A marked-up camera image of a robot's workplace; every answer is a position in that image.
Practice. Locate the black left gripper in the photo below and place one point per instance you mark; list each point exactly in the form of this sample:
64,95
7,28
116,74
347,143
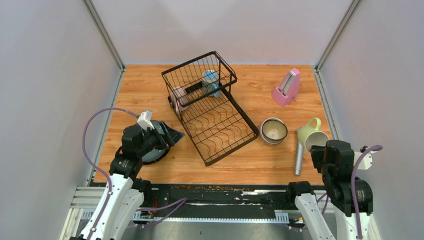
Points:
172,136

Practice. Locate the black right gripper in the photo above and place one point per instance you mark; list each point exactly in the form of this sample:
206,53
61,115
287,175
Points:
315,151

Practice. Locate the light green mug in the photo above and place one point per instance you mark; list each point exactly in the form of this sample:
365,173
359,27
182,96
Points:
311,135

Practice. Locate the pink ceramic mug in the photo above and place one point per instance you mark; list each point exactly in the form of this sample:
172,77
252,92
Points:
179,97

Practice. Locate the blue butterfly mug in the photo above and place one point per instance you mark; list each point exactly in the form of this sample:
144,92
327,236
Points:
210,81

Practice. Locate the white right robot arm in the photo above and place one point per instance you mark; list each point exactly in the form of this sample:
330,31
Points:
351,197

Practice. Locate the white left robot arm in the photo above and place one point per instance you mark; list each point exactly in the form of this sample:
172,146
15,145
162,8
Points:
124,192

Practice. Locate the blue-grey ceramic plate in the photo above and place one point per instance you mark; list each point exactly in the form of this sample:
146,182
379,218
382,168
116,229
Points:
154,156

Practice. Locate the silver microphone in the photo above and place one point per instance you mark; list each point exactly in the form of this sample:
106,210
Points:
299,154

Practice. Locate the patterned ceramic bowl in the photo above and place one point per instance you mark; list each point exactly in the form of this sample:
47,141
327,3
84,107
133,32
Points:
273,131

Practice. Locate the pink metronome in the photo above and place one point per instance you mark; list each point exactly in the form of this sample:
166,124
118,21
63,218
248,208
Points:
287,90

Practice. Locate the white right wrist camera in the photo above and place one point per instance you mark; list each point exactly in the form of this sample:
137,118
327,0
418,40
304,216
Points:
363,159

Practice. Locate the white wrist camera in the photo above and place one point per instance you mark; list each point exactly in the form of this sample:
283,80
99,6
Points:
363,159
144,120

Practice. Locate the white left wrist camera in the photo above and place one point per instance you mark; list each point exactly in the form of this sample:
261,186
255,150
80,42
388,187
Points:
144,120

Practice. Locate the black wire dish rack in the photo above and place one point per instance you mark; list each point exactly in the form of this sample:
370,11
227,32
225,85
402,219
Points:
214,122

